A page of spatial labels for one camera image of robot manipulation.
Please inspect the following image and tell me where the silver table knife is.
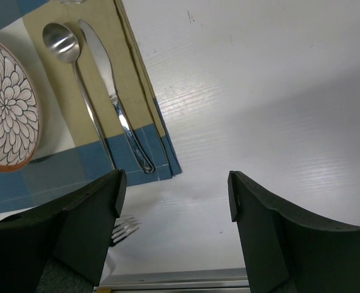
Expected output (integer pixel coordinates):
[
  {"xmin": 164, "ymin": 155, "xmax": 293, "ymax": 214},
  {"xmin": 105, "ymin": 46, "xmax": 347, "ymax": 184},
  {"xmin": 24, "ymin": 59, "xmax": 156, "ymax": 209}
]
[{"xmin": 77, "ymin": 19, "xmax": 155, "ymax": 174}]

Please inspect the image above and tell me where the blue and tan placemat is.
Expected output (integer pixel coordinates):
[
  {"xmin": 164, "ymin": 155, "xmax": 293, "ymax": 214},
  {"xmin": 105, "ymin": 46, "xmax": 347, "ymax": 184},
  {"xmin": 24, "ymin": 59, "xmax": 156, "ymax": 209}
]
[{"xmin": 0, "ymin": 1, "xmax": 182, "ymax": 213}]

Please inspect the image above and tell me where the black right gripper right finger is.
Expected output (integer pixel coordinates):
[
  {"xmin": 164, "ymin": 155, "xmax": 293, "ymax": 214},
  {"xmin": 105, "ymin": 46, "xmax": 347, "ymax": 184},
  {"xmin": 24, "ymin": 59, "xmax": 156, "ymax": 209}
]
[{"xmin": 228, "ymin": 171, "xmax": 360, "ymax": 292}]

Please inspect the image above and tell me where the clear plastic cup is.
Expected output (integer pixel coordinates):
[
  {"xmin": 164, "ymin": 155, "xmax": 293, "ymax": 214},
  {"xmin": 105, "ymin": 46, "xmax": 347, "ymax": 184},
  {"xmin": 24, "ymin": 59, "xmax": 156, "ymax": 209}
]
[{"xmin": 54, "ymin": 0, "xmax": 84, "ymax": 4}]

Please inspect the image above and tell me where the aluminium table edge rail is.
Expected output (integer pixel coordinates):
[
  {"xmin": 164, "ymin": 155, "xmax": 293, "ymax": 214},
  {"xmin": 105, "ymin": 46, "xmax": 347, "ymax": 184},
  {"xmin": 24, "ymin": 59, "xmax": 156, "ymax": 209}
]
[{"xmin": 93, "ymin": 268, "xmax": 251, "ymax": 292}]

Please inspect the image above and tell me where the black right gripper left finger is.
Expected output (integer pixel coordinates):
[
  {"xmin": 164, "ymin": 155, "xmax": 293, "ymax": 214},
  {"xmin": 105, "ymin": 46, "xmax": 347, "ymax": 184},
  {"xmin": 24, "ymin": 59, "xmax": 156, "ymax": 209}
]
[{"xmin": 0, "ymin": 170, "xmax": 126, "ymax": 292}]

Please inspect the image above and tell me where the silver spoon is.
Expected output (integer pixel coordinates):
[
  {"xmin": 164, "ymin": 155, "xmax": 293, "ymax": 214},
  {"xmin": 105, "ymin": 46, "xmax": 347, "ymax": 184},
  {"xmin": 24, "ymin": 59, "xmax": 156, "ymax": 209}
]
[{"xmin": 42, "ymin": 22, "xmax": 116, "ymax": 170}]

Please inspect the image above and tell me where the flower pattern plate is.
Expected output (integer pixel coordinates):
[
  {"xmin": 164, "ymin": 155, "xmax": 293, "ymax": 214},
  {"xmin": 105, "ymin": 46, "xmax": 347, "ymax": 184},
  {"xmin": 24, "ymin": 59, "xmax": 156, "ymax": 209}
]
[{"xmin": 0, "ymin": 43, "xmax": 42, "ymax": 172}]

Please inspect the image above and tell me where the silver fork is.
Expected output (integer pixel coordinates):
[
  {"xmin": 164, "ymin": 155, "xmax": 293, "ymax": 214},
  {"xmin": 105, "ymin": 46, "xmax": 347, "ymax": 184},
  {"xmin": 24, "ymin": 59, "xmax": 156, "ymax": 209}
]
[{"xmin": 109, "ymin": 216, "xmax": 140, "ymax": 247}]

